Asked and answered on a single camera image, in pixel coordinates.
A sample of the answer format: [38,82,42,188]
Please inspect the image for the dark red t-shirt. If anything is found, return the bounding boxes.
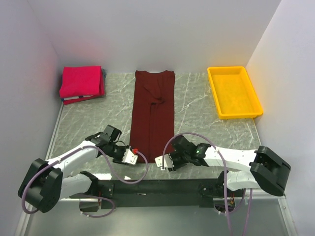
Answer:
[130,70,175,163]

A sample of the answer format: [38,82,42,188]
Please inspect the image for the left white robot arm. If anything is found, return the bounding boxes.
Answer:
[18,125,137,213]

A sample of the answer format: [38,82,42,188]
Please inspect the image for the black base beam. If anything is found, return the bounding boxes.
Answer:
[92,178,224,207]

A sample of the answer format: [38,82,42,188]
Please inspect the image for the yellow plastic tray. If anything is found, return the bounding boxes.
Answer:
[207,66,263,119]

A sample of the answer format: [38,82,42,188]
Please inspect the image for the folded red striped t-shirt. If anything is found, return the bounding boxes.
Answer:
[61,71,106,105]

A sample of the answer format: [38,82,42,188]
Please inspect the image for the folded pink t-shirt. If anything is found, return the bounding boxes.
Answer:
[60,66,102,99]

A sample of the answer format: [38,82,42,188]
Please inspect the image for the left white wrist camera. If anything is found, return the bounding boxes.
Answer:
[122,147,138,165]

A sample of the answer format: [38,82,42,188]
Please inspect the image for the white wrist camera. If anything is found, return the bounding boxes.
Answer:
[155,154,174,171]
[122,147,138,165]

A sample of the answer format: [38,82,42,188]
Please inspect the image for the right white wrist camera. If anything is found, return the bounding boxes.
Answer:
[155,154,174,171]

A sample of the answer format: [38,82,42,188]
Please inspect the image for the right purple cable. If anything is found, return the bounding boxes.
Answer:
[161,132,253,236]

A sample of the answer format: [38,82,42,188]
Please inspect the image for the aluminium rail frame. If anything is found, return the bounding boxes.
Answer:
[15,199,297,236]

